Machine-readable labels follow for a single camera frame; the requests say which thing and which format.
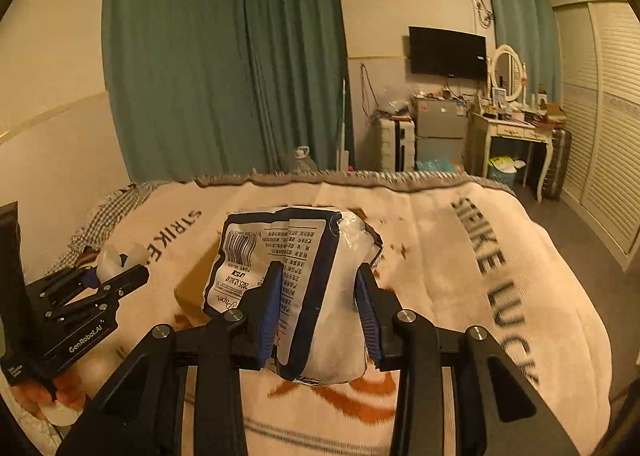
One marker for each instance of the dark suitcase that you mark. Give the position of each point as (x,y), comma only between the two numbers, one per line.
(554,180)

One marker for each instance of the checkered bed sheet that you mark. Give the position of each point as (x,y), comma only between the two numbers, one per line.
(87,242)

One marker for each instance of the green curtain left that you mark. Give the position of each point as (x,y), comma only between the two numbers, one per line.
(207,87)

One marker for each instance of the green curtain right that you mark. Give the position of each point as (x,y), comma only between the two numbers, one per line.
(529,27)

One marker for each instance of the oval vanity mirror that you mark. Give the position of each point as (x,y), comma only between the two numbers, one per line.
(507,72)

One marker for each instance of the green curtain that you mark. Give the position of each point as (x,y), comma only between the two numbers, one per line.
(529,27)
(207,87)

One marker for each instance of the white dressing table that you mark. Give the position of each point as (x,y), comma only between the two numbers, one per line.
(482,131)

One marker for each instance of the person's hand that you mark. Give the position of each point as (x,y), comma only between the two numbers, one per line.
(68,391)

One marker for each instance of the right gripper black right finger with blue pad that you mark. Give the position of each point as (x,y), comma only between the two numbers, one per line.
(496,410)

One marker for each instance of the black wall television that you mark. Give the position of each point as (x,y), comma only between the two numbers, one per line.
(447,53)

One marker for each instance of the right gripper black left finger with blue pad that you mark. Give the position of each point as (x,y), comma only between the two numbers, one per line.
(138,411)

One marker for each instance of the white louvred wardrobe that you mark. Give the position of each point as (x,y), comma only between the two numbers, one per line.
(599,46)

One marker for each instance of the grey mini fridge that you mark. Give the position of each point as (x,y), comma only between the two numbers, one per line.
(440,130)

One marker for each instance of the white drawer cabinet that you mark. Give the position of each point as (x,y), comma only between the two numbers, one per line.
(395,145)

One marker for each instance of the black white tissue pack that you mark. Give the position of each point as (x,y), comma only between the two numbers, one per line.
(318,339)

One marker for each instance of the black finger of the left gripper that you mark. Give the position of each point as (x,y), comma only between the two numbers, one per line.
(125,283)

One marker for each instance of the beige blanket with lettering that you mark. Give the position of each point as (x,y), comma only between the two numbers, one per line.
(458,250)

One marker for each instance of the blue white tissue pack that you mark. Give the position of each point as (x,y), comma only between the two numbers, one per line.
(111,263)

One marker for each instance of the open cardboard box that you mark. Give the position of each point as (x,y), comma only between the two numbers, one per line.
(189,293)

